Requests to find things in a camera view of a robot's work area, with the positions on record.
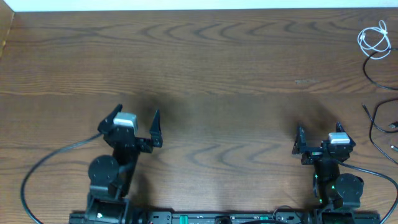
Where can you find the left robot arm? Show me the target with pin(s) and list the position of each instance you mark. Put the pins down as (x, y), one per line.
(111, 175)

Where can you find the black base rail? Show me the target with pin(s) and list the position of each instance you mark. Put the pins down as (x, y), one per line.
(278, 216)

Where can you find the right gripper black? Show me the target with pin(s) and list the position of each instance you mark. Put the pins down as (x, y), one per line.
(311, 155)

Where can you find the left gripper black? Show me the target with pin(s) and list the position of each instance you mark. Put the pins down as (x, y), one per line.
(157, 134)

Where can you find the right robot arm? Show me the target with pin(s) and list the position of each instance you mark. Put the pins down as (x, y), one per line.
(339, 194)

